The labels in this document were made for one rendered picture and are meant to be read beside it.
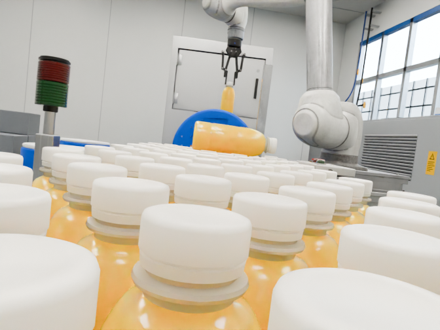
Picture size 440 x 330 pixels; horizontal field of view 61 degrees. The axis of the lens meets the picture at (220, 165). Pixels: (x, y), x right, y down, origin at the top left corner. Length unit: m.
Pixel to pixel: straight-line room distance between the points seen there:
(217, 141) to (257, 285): 0.71
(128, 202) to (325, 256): 0.13
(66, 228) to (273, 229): 0.13
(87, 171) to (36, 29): 6.54
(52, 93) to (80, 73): 5.65
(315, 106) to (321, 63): 0.18
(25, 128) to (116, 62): 2.14
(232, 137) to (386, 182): 0.91
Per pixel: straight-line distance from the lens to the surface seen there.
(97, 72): 6.45
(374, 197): 1.61
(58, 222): 0.26
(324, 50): 1.53
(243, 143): 0.88
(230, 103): 2.00
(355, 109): 1.63
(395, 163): 2.91
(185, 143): 1.26
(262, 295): 0.18
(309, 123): 1.40
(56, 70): 0.85
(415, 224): 0.20
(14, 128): 4.95
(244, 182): 0.30
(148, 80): 6.35
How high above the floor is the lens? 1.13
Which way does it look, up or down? 4 degrees down
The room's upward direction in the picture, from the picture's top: 7 degrees clockwise
